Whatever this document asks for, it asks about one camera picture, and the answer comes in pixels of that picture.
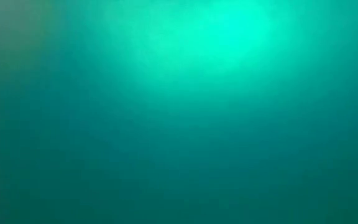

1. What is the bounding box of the teal blue plastic tray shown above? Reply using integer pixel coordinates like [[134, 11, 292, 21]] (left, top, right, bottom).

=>
[[0, 0, 358, 224]]

